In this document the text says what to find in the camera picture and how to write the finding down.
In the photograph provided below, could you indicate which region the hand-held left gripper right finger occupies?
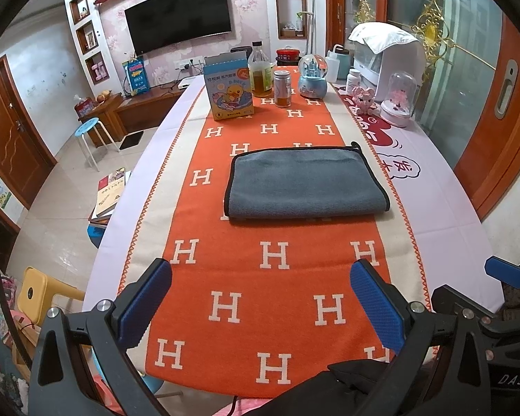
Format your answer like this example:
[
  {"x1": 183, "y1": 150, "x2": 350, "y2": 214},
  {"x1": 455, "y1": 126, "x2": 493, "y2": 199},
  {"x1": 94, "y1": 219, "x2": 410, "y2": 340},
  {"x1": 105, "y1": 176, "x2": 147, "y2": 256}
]
[{"x1": 350, "y1": 259, "x2": 492, "y2": 416}]

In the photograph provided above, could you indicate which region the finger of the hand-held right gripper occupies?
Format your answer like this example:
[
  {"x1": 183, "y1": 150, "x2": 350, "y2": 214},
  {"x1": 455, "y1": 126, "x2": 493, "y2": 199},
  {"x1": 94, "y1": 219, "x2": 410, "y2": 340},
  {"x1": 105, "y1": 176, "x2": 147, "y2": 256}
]
[
  {"x1": 430, "y1": 285, "x2": 501, "y2": 326},
  {"x1": 484, "y1": 257, "x2": 520, "y2": 290}
]

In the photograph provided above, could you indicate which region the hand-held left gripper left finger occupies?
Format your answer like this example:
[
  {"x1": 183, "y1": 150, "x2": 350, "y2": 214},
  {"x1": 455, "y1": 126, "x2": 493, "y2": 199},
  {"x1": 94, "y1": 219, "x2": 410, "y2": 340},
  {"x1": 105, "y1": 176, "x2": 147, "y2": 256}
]
[{"x1": 28, "y1": 258, "x2": 173, "y2": 416}]

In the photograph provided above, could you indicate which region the grey towel with black edge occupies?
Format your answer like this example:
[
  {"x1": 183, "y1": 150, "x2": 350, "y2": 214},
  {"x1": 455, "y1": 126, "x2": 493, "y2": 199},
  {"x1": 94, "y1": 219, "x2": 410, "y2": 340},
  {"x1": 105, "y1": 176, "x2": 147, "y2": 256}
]
[{"x1": 223, "y1": 142, "x2": 391, "y2": 218}]

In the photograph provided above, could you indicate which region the white printed tablecloth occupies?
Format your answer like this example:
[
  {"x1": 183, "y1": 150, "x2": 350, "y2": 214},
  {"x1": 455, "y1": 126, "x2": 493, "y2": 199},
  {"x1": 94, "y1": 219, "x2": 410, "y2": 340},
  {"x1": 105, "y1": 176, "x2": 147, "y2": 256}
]
[{"x1": 82, "y1": 76, "x2": 503, "y2": 317}]

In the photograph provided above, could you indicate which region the orange letter-print table runner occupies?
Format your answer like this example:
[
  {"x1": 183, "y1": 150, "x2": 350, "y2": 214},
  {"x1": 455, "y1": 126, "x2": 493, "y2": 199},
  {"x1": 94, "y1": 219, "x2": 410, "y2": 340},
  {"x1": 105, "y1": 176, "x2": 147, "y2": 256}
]
[{"x1": 128, "y1": 66, "x2": 438, "y2": 399}]

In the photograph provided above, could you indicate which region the yellow plastic chair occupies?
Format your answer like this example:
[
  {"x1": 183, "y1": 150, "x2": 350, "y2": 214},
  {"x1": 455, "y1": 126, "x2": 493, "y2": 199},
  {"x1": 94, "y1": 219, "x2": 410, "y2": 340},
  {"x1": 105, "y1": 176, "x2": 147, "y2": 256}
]
[{"x1": 17, "y1": 267, "x2": 86, "y2": 326}]

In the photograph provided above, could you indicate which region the stack of books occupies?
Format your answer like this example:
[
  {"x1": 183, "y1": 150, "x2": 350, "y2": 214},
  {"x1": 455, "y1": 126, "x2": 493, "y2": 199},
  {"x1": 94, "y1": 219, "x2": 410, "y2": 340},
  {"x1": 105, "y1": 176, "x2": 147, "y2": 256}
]
[{"x1": 89, "y1": 170, "x2": 131, "y2": 226}]

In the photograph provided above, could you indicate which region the black floor mat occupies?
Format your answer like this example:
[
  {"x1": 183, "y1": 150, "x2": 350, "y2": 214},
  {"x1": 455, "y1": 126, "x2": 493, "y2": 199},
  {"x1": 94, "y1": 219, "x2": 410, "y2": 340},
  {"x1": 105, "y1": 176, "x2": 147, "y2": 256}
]
[{"x1": 120, "y1": 132, "x2": 146, "y2": 150}]

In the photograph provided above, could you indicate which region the blue round stool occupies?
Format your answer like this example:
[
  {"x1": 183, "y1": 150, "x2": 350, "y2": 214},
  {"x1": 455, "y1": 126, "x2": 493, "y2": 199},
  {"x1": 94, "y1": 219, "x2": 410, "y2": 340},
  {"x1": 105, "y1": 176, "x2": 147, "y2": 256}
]
[{"x1": 75, "y1": 118, "x2": 109, "y2": 173}]

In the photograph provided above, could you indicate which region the wooden television cabinet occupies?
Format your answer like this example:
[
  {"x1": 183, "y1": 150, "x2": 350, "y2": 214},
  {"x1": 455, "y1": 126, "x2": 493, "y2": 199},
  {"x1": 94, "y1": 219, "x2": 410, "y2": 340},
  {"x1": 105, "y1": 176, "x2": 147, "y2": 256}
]
[{"x1": 79, "y1": 79, "x2": 191, "y2": 148}]

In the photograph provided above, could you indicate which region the glass dome with pink flowers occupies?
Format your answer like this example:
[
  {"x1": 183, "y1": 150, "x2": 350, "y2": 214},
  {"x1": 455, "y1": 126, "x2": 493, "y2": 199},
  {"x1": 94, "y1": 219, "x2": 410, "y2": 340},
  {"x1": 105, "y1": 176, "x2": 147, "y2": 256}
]
[{"x1": 380, "y1": 72, "x2": 418, "y2": 128}]

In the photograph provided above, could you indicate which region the pink plush toy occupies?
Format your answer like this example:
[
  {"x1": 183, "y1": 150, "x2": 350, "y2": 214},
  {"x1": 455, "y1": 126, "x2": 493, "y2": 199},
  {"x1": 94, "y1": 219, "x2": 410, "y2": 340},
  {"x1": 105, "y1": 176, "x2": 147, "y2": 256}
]
[{"x1": 351, "y1": 87, "x2": 375, "y2": 115}]

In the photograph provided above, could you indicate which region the red tissue packet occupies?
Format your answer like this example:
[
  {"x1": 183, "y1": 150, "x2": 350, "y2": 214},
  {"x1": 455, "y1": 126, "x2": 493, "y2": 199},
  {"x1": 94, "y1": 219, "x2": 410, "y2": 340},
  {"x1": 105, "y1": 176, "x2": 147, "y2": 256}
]
[{"x1": 72, "y1": 95, "x2": 97, "y2": 119}]

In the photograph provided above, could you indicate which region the brown wooden door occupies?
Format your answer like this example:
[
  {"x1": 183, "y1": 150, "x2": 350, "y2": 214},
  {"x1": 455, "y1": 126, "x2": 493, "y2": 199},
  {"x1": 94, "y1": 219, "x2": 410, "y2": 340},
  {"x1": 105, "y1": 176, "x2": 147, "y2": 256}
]
[{"x1": 0, "y1": 58, "x2": 57, "y2": 209}]

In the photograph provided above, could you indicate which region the blue duck-print carton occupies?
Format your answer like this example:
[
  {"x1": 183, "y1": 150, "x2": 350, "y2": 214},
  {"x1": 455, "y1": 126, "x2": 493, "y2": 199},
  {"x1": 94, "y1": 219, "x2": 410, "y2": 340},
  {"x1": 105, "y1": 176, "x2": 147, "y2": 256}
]
[{"x1": 203, "y1": 50, "x2": 255, "y2": 121}]

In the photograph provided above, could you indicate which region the blue snack bag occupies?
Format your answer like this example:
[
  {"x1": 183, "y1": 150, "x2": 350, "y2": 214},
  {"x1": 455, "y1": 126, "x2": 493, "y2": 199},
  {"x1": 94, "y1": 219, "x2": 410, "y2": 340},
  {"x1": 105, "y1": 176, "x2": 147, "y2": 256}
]
[{"x1": 122, "y1": 57, "x2": 150, "y2": 96}]

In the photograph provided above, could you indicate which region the white countertop appliance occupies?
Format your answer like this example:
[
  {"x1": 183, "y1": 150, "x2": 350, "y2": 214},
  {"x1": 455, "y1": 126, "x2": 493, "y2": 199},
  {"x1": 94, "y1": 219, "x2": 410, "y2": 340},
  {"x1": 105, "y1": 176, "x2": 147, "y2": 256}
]
[{"x1": 348, "y1": 21, "x2": 426, "y2": 88}]

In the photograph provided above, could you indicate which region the small amber jar silver lid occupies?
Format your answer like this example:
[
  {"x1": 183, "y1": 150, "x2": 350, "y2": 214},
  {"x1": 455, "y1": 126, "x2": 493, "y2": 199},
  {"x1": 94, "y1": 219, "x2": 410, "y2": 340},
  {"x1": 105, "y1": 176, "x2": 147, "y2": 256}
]
[{"x1": 273, "y1": 69, "x2": 292, "y2": 108}]

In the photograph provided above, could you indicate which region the blue castle snow globe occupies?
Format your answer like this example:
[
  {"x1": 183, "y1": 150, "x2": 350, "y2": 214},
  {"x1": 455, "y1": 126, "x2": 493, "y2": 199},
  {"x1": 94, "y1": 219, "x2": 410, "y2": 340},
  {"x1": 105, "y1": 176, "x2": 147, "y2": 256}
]
[{"x1": 297, "y1": 52, "x2": 329, "y2": 98}]

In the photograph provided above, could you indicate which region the white plastic squeeze bottle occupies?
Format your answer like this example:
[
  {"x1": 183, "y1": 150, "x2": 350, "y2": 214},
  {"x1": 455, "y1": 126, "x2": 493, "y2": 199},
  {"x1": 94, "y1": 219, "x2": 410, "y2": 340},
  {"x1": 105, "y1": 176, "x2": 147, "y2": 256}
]
[{"x1": 326, "y1": 44, "x2": 352, "y2": 83}]

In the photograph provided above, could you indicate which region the glass bottle with yellow liquid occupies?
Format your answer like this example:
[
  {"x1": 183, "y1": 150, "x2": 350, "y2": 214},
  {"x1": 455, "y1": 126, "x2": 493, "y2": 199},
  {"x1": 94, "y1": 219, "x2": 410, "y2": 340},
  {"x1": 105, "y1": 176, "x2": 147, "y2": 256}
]
[{"x1": 248, "y1": 41, "x2": 274, "y2": 97}]

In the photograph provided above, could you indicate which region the white folded cloth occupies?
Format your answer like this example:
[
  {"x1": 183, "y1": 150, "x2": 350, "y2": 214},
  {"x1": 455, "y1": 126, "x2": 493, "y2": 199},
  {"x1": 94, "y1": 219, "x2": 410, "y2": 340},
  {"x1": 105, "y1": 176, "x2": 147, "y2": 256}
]
[{"x1": 348, "y1": 23, "x2": 419, "y2": 55}]

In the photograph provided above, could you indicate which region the red lidded pot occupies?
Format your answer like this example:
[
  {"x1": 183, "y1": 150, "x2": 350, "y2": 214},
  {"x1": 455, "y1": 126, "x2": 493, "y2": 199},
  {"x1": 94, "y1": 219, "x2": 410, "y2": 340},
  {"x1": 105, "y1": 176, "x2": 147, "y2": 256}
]
[{"x1": 276, "y1": 47, "x2": 303, "y2": 68}]

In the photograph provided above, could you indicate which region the silver door handle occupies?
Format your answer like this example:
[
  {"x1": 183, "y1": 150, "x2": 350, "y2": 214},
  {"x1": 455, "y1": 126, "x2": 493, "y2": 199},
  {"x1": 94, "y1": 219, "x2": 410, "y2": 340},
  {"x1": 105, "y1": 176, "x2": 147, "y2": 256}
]
[{"x1": 494, "y1": 58, "x2": 518, "y2": 120}]

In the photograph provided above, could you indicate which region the black wall television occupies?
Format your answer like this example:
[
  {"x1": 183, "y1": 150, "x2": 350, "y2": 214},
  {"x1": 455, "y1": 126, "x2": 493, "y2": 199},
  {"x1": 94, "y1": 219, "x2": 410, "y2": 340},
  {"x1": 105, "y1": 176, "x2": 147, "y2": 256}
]
[{"x1": 124, "y1": 0, "x2": 233, "y2": 56}]

